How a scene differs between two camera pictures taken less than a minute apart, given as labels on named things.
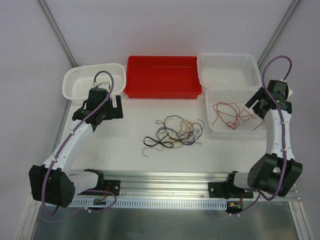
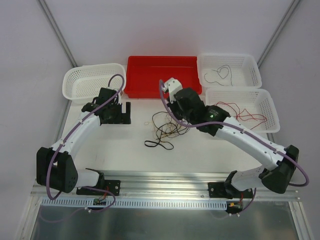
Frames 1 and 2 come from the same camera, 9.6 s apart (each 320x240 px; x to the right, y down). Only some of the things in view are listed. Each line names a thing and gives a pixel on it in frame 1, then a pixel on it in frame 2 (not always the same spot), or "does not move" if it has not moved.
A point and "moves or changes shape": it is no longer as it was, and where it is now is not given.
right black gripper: x=258 y=102 -> x=176 y=103
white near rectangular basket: x=227 y=114 does not move
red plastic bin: x=162 y=77 does not move
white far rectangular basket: x=228 y=71 does not move
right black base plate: x=228 y=190 does not move
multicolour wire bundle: x=176 y=131 moves or changes shape
